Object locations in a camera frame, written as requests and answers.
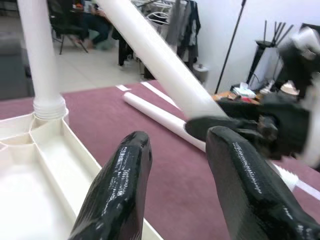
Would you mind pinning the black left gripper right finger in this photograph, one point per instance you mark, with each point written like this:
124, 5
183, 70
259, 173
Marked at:
250, 190

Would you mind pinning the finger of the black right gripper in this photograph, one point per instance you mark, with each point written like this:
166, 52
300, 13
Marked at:
240, 108
200, 125

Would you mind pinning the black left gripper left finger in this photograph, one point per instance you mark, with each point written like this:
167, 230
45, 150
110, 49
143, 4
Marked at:
120, 187

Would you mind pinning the white plastic table leg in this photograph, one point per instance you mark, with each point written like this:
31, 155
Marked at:
155, 110
155, 55
37, 50

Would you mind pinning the white plastic children table top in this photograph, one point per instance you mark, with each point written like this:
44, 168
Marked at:
37, 175

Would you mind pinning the cluttered wooden desk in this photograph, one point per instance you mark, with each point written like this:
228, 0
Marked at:
245, 92

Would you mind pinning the steel trash bin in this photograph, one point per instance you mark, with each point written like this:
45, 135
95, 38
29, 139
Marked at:
201, 73

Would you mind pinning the maroon cloth with white stripes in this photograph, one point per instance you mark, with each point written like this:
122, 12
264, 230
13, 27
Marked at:
175, 187

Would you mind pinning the black tripod stand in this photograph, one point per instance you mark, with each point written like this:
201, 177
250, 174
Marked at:
232, 37

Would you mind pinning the black wifi router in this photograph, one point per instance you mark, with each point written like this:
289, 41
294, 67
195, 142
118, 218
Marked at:
273, 40

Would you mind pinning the seated barefoot person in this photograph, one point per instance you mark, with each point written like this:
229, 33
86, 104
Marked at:
100, 30

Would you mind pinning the dark grey armchair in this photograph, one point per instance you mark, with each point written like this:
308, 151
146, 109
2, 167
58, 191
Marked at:
10, 70

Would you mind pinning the black chair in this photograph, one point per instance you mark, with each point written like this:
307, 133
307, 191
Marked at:
67, 27

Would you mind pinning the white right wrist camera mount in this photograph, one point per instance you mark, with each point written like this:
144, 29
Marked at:
313, 125

